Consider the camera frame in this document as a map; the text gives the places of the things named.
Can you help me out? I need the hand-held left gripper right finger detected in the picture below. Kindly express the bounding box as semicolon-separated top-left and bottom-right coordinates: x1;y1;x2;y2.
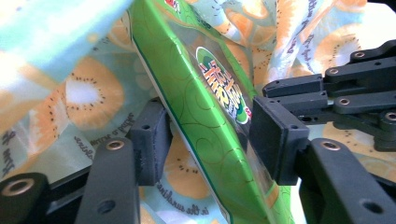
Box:
247;95;396;224

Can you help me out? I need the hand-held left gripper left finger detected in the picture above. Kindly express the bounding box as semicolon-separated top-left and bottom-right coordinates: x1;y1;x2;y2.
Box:
74;97;174;224

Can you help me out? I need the green snack packet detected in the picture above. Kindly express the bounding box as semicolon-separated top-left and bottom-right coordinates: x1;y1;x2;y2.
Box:
127;0;295;224

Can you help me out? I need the orange slice print tote bag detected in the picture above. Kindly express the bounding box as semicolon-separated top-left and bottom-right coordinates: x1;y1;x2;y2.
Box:
0;0;396;224

